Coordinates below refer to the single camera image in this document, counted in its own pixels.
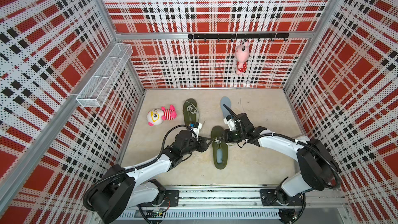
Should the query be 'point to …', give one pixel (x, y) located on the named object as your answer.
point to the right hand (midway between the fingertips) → (221, 138)
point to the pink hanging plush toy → (241, 53)
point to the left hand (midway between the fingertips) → (211, 139)
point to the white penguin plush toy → (155, 116)
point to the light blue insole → (227, 101)
